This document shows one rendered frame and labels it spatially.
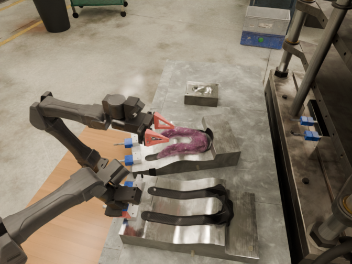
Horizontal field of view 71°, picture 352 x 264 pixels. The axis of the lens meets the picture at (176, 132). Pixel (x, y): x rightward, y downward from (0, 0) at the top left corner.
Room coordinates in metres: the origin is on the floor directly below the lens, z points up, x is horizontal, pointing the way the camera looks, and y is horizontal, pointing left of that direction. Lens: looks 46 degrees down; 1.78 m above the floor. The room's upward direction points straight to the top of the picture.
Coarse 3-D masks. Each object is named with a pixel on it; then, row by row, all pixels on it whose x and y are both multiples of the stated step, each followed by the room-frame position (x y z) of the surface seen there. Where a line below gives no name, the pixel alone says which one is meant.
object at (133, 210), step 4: (128, 204) 0.44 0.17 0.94; (132, 204) 0.44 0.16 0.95; (128, 208) 0.42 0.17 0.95; (132, 208) 0.42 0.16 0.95; (136, 208) 0.42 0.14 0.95; (128, 212) 0.41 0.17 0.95; (132, 212) 0.41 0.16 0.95; (136, 212) 0.41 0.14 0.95; (132, 216) 0.39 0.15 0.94; (136, 216) 0.40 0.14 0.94; (132, 220) 0.40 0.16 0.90; (136, 220) 0.40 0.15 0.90
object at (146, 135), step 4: (144, 132) 0.58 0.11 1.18; (148, 132) 0.54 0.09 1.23; (152, 132) 0.54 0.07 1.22; (144, 136) 0.54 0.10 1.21; (148, 136) 0.53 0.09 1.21; (152, 136) 0.53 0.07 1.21; (156, 136) 0.53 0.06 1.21; (160, 136) 0.53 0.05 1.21; (164, 136) 0.54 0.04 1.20; (144, 140) 0.53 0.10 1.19; (148, 140) 0.54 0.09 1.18; (152, 140) 0.55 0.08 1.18; (156, 140) 0.54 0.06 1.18; (160, 140) 0.54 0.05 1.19; (164, 140) 0.53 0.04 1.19; (168, 140) 0.53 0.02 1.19; (144, 144) 0.53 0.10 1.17; (148, 144) 0.53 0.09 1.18; (152, 144) 0.53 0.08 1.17; (156, 144) 0.53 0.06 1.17
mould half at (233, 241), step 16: (144, 176) 0.60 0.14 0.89; (144, 192) 0.52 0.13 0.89; (240, 192) 0.54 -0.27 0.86; (144, 208) 0.45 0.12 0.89; (160, 208) 0.45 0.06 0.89; (176, 208) 0.45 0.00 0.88; (192, 208) 0.44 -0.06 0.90; (208, 208) 0.43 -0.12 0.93; (240, 208) 0.46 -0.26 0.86; (128, 224) 0.39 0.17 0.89; (144, 224) 0.39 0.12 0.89; (160, 224) 0.39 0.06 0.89; (224, 224) 0.37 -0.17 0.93; (240, 224) 0.40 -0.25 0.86; (256, 224) 0.40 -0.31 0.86; (128, 240) 0.35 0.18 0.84; (144, 240) 0.34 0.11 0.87; (160, 240) 0.33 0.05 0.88; (176, 240) 0.33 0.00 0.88; (192, 240) 0.32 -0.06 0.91; (208, 240) 0.31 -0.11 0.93; (224, 240) 0.31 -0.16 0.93; (240, 240) 0.34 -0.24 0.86; (256, 240) 0.34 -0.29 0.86; (208, 256) 0.30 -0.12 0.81; (224, 256) 0.30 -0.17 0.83; (240, 256) 0.29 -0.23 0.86; (256, 256) 0.29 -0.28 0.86
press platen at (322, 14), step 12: (300, 0) 1.51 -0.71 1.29; (312, 0) 1.50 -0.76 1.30; (312, 12) 1.42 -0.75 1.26; (324, 12) 1.33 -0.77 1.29; (348, 12) 1.33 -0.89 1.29; (324, 24) 1.26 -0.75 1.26; (348, 24) 1.19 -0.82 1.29; (336, 36) 1.09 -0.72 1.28; (348, 36) 1.06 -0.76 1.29; (336, 48) 1.04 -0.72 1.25; (348, 48) 0.95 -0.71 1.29; (348, 60) 0.90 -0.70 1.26
